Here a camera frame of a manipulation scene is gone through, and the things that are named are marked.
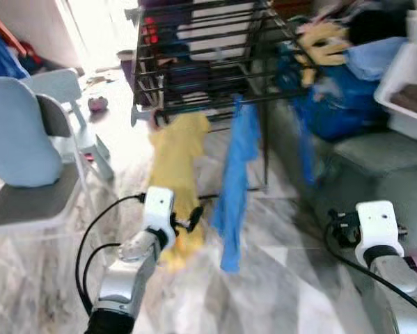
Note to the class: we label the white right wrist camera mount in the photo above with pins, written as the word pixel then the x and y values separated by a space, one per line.
pixel 379 223

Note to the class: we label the yellow t-shirt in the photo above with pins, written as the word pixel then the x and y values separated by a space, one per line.
pixel 177 160

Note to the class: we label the light blue folded cloth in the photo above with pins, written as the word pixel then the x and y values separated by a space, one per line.
pixel 375 59

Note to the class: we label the light blue children's chair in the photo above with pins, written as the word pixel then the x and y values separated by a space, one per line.
pixel 58 85

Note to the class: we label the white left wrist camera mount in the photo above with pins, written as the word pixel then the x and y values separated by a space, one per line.
pixel 158 209

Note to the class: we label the dark blue hanging cloth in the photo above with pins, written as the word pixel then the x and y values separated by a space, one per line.
pixel 1 59

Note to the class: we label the blue t-shirt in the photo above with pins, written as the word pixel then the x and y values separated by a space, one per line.
pixel 239 160

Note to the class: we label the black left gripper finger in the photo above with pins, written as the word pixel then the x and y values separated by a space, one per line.
pixel 195 218

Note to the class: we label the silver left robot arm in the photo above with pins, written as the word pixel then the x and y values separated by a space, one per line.
pixel 124 278

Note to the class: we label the pale blue cushion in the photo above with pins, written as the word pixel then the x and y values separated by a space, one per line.
pixel 17 132

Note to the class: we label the black metal drying rack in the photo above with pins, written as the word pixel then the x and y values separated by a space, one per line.
pixel 264 149

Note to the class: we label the grey upholstered sofa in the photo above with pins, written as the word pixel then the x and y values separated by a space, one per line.
pixel 382 167

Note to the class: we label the white plastic basket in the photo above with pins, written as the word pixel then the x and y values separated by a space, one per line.
pixel 396 69

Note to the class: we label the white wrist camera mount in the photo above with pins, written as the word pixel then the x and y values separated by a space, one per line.
pixel 158 209
pixel 379 223

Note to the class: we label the white folding chair grey seat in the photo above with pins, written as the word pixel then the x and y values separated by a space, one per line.
pixel 27 205

